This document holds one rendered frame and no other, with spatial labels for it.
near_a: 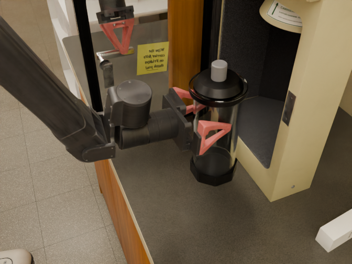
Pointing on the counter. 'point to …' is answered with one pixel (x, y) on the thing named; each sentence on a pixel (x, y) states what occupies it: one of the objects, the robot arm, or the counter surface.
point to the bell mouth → (281, 16)
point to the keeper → (288, 108)
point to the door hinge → (215, 31)
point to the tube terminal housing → (307, 97)
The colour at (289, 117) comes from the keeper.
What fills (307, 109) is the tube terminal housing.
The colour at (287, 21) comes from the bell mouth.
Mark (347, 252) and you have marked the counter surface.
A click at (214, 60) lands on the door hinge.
